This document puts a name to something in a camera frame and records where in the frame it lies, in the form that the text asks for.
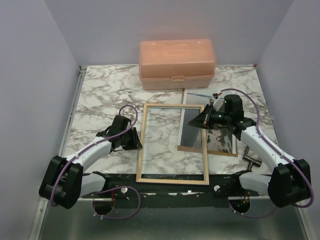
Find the light wooden picture frame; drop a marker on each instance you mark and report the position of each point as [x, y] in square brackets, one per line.
[204, 150]

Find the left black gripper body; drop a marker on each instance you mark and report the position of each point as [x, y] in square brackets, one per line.
[127, 142]

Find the brown frame backing board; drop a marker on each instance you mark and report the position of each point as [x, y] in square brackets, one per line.
[207, 152]

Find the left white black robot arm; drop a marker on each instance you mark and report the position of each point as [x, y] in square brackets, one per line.
[80, 167]

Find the orange translucent plastic box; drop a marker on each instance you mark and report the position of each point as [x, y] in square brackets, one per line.
[176, 64]

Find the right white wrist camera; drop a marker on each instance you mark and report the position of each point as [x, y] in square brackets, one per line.
[216, 101]

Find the aerial landscape photo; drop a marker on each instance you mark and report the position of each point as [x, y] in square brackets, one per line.
[220, 142]

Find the aluminium rail frame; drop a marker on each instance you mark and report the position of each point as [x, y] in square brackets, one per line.
[104, 89]

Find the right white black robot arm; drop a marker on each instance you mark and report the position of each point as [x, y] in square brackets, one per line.
[290, 179]

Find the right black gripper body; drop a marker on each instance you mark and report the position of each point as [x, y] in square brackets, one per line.
[213, 117]

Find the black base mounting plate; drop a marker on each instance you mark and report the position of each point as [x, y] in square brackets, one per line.
[122, 191]

